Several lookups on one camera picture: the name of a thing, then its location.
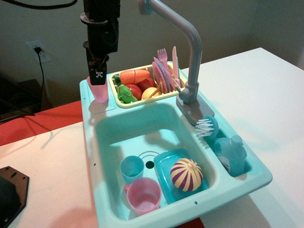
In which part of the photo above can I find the red toy tomato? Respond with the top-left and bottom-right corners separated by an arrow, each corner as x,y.
126,84 -> 142,101

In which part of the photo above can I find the pink toy plate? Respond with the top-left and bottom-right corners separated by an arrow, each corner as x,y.
152,57 -> 168,94

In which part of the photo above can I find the green toy pepper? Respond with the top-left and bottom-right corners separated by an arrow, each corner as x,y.
118,85 -> 136,104

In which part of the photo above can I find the yellow toy fruit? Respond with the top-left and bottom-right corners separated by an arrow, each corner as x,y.
142,87 -> 162,99

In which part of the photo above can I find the brown cardboard box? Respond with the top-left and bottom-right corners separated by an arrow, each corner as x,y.
16,79 -> 53,113

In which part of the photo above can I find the teal toy sink unit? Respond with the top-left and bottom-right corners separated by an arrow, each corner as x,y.
80,75 -> 272,228

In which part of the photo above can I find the black power cord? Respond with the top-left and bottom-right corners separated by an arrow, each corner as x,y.
0,47 -> 52,133

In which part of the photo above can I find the white wall outlet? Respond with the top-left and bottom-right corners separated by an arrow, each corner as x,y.
26,40 -> 52,64

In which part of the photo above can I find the teal dish brush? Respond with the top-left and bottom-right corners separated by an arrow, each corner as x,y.
195,115 -> 219,139

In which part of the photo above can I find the blue toy cup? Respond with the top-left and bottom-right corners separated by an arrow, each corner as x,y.
120,155 -> 144,184

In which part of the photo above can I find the small pink cup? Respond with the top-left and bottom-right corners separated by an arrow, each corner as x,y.
86,76 -> 108,103

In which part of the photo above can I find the purple yellow striped ball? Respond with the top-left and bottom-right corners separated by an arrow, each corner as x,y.
170,158 -> 203,192

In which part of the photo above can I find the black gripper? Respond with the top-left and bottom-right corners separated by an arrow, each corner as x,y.
82,17 -> 119,86

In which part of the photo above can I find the pink toy fork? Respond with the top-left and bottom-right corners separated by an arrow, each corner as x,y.
157,48 -> 168,69

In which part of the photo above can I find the pink toy knife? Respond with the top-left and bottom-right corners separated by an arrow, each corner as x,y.
172,46 -> 179,79

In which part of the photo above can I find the orange toy carrot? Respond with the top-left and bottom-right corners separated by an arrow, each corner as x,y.
114,69 -> 150,85

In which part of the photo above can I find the yellow dish rack basket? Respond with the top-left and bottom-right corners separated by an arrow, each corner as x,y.
108,61 -> 186,108

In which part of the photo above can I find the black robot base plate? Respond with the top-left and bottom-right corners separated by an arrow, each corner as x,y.
0,166 -> 29,228

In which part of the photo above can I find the dark red toy apple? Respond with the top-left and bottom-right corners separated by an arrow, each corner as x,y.
136,78 -> 156,92

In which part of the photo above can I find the red cloth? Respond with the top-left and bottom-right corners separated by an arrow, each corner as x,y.
0,101 -> 83,146

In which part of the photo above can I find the purple toy plate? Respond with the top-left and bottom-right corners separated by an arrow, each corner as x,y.
158,64 -> 173,92

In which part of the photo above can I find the teal rectangular tray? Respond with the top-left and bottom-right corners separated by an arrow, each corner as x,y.
154,148 -> 209,204

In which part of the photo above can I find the grey toy faucet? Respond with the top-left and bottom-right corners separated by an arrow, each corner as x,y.
137,0 -> 215,126

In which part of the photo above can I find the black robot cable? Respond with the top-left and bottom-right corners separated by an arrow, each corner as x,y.
9,0 -> 78,10

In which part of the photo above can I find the blue toy soap bottle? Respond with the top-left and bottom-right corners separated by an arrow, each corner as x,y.
213,135 -> 247,177

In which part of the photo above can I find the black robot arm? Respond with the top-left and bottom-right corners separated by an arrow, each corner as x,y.
80,0 -> 121,86

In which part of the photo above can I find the pink toy mug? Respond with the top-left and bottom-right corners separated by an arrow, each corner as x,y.
123,177 -> 162,216

